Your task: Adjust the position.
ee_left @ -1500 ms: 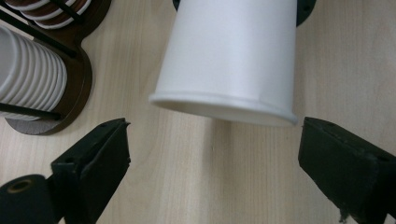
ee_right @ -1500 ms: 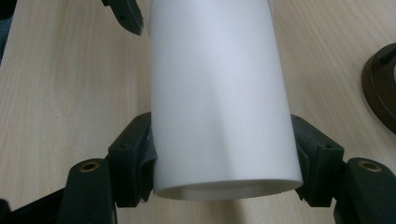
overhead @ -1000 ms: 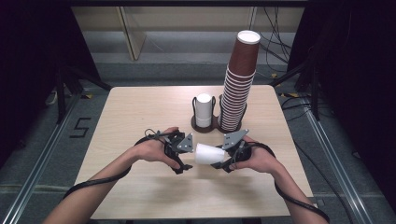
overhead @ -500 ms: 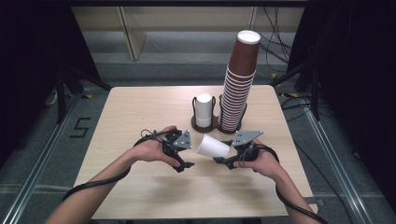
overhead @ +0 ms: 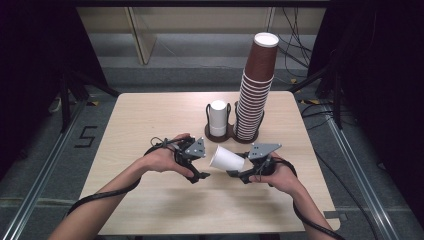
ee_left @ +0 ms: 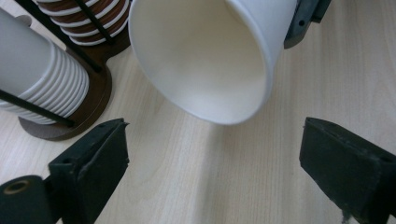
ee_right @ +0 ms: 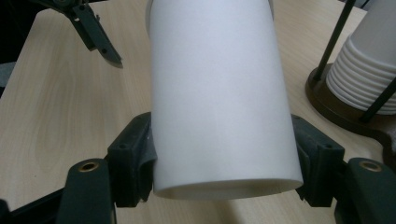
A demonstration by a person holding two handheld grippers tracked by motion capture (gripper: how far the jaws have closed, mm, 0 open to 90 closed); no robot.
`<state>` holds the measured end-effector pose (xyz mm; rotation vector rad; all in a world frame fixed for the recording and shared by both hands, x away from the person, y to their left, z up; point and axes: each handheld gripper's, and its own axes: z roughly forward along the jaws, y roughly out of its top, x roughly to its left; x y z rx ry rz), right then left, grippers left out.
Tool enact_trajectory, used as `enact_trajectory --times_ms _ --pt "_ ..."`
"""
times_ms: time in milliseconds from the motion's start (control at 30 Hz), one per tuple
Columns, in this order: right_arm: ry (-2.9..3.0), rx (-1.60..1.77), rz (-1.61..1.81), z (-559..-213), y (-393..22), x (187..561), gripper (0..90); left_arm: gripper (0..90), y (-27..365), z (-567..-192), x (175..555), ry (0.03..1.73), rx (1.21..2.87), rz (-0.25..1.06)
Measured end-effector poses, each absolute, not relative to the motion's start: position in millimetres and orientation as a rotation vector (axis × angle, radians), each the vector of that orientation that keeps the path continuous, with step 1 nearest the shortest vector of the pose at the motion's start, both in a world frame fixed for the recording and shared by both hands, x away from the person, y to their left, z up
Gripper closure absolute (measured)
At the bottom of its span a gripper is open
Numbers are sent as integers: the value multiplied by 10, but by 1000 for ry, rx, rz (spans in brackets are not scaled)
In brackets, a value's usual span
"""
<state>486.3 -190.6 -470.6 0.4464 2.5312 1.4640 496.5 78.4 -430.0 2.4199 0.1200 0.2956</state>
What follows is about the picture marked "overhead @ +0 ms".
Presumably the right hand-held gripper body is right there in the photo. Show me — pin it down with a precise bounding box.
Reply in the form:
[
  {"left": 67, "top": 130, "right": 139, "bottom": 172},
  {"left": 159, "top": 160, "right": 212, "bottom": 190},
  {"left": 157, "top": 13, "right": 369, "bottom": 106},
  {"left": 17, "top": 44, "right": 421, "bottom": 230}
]
[{"left": 247, "top": 142, "right": 283, "bottom": 177}]

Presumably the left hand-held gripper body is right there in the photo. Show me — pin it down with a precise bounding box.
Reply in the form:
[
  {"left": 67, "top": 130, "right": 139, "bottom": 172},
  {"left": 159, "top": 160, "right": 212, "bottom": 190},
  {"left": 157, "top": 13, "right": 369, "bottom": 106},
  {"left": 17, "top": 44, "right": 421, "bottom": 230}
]
[{"left": 172, "top": 134, "right": 207, "bottom": 176}]

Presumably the white paper cup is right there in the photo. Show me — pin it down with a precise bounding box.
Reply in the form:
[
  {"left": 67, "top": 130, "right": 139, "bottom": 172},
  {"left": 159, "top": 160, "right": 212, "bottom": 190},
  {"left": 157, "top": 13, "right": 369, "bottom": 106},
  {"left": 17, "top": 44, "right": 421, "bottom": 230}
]
[
  {"left": 209, "top": 100, "right": 228, "bottom": 128},
  {"left": 209, "top": 145, "right": 246, "bottom": 173},
  {"left": 209, "top": 125, "right": 228, "bottom": 138}
]

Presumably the dark double cup holder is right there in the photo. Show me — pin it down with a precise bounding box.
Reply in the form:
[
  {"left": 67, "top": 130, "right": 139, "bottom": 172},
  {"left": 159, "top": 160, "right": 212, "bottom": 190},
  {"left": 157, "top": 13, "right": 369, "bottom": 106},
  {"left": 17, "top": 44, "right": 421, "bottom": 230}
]
[{"left": 203, "top": 100, "right": 266, "bottom": 145}]

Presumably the stack of brown cups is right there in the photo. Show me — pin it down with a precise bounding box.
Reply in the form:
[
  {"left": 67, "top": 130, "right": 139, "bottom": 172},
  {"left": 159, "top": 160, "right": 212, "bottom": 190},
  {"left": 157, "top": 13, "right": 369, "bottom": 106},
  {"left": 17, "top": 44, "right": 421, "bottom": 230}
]
[{"left": 233, "top": 71, "right": 275, "bottom": 142}]

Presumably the person's right hand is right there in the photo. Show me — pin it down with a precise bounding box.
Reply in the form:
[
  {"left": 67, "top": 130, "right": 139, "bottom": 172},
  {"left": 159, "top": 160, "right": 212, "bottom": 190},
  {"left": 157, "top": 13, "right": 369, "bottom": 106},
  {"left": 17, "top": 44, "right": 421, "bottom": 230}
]
[{"left": 249, "top": 152, "right": 302, "bottom": 197}]

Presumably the person's left hand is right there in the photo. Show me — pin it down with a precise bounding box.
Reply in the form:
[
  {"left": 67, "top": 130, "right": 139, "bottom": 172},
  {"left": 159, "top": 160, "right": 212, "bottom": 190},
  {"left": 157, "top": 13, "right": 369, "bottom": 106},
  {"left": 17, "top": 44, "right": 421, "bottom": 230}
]
[{"left": 141, "top": 132, "right": 195, "bottom": 179}]

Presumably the black metal stand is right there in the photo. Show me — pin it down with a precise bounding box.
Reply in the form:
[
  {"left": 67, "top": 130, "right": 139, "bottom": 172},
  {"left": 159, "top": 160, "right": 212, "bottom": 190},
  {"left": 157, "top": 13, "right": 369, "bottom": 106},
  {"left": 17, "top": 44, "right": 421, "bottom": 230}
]
[
  {"left": 288, "top": 62, "right": 345, "bottom": 131},
  {"left": 59, "top": 68, "right": 122, "bottom": 134}
]

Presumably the grey tape piece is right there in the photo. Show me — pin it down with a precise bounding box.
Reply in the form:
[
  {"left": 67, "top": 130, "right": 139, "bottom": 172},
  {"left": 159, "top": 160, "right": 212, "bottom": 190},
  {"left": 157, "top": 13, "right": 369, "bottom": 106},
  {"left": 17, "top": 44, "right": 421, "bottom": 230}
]
[{"left": 323, "top": 210, "right": 349, "bottom": 222}]

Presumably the dark curtain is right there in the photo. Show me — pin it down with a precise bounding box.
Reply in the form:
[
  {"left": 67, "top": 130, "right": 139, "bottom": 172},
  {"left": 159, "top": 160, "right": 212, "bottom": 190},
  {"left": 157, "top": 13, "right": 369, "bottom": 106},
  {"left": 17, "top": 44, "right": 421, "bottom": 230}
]
[
  {"left": 0, "top": 0, "right": 110, "bottom": 174},
  {"left": 307, "top": 0, "right": 424, "bottom": 229}
]

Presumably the short black floor cable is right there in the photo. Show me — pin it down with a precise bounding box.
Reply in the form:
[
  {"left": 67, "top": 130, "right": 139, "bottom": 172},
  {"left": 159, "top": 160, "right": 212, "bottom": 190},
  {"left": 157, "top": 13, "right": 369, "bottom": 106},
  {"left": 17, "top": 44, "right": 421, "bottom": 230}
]
[{"left": 299, "top": 101, "right": 335, "bottom": 132}]

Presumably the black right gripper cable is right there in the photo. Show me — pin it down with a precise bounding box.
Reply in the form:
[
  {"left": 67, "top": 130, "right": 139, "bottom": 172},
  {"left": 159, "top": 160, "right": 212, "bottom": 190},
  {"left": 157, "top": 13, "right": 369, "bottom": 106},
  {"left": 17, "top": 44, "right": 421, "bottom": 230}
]
[{"left": 275, "top": 157, "right": 346, "bottom": 240}]

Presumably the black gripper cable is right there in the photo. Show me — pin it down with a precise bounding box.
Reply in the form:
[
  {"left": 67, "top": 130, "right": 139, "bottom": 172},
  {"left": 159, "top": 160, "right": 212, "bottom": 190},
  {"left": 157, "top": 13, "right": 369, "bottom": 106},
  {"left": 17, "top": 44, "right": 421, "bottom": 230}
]
[
  {"left": 65, "top": 135, "right": 176, "bottom": 218},
  {"left": 275, "top": 157, "right": 346, "bottom": 240}
]

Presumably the long black floor cable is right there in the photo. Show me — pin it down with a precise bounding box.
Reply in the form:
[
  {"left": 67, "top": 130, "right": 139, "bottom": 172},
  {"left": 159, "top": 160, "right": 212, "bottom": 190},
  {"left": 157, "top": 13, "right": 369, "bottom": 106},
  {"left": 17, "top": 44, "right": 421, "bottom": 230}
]
[{"left": 313, "top": 149, "right": 380, "bottom": 240}]

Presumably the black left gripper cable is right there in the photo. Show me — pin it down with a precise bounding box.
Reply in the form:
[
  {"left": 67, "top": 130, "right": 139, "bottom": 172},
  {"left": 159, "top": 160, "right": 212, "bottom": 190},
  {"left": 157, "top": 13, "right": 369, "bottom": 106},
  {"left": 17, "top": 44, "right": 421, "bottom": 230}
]
[{"left": 65, "top": 135, "right": 176, "bottom": 218}]

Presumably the metal floor rail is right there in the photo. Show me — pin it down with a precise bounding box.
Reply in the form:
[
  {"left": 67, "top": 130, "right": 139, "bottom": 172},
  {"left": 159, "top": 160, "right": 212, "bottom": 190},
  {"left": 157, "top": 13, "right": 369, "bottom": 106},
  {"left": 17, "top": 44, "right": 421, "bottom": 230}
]
[
  {"left": 0, "top": 99, "right": 90, "bottom": 240},
  {"left": 323, "top": 105, "right": 403, "bottom": 240}
]

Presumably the bundle of black cables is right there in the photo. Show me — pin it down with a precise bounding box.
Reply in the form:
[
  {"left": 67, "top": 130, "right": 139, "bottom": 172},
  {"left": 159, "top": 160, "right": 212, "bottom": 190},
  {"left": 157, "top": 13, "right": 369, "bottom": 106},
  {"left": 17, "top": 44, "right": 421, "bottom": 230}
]
[{"left": 274, "top": 7, "right": 315, "bottom": 78}]

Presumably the light wooden post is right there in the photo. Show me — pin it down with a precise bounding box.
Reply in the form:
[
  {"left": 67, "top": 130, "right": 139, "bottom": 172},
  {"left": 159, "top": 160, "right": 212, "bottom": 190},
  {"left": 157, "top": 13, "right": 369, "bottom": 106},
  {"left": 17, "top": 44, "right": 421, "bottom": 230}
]
[{"left": 124, "top": 7, "right": 158, "bottom": 66}]

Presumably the white post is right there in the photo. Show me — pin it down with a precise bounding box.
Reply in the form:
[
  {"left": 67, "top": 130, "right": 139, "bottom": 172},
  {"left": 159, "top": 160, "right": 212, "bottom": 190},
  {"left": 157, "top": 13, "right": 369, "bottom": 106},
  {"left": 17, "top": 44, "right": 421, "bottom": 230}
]
[{"left": 264, "top": 7, "right": 277, "bottom": 33}]

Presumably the white coiled cable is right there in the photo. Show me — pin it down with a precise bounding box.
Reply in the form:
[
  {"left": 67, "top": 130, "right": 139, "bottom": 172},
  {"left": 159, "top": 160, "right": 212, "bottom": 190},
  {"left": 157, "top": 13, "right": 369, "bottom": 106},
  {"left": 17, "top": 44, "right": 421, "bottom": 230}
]
[{"left": 48, "top": 95, "right": 65, "bottom": 115}]

